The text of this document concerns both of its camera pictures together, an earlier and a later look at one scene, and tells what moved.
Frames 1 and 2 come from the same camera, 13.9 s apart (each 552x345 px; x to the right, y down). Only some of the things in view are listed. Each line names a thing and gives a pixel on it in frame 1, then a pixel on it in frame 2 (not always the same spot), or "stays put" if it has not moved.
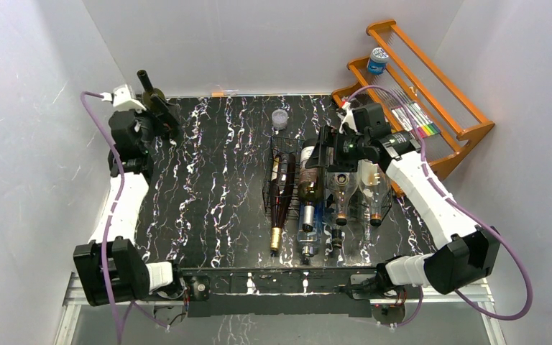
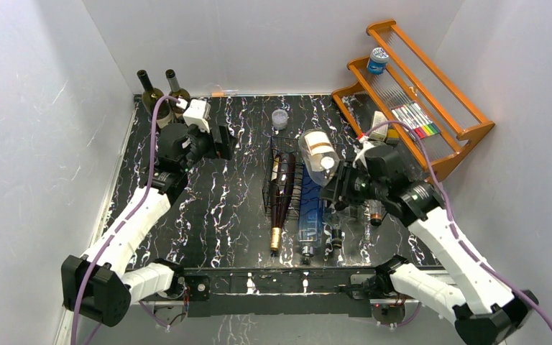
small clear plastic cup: x=279 y=117 stays put
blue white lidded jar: x=377 y=62 stays put
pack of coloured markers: x=425 y=126 stays put
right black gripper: x=328 y=136 -> x=336 y=190
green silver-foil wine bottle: x=309 y=186 -> x=177 y=91
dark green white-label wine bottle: x=146 y=95 stays put
